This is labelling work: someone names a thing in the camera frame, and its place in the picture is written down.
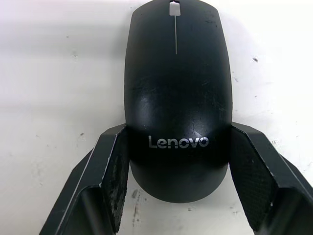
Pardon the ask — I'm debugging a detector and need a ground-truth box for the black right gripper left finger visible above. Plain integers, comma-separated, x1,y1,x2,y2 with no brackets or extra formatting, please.
39,123,131,235

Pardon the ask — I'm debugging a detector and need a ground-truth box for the black Lenovo mouse cover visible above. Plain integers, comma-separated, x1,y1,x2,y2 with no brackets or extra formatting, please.
123,0,233,204

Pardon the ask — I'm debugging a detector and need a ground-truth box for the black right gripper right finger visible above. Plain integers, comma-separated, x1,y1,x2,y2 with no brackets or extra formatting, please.
227,123,313,235

